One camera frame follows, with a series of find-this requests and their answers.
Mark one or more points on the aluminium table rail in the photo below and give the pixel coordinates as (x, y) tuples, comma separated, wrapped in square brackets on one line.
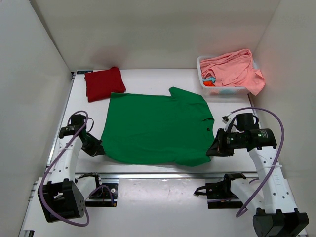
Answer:
[(156, 175)]

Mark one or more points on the pink t-shirt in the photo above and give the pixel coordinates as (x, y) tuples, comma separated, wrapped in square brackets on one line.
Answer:
[(234, 69)]

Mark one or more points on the white plastic basket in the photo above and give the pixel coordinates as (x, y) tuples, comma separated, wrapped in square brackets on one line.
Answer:
[(209, 91)]

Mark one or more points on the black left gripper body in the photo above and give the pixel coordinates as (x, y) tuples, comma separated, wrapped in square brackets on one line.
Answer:
[(92, 147)]

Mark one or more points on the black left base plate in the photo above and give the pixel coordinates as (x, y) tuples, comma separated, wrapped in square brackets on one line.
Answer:
[(104, 197)]

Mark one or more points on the white front board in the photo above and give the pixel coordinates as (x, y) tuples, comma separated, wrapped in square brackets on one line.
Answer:
[(148, 208)]

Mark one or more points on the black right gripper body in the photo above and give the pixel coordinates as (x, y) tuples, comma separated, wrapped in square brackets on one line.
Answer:
[(220, 142)]

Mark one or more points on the green t-shirt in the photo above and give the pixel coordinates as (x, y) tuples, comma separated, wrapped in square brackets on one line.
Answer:
[(158, 129)]

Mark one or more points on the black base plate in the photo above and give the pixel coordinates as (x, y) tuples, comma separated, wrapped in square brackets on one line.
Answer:
[(104, 197), (219, 194)]

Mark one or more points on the orange garment in basket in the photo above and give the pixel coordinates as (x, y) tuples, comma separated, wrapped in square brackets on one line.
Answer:
[(209, 81)]

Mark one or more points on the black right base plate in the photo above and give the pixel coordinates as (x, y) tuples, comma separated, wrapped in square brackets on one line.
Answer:
[(219, 194)]

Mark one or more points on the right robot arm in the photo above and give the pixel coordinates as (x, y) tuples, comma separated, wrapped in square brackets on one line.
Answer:
[(275, 213)]

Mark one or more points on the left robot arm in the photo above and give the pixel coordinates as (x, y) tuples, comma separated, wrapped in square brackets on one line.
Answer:
[(62, 195)]

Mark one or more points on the folded red t-shirt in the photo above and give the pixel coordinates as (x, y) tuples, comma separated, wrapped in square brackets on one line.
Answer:
[(100, 84)]

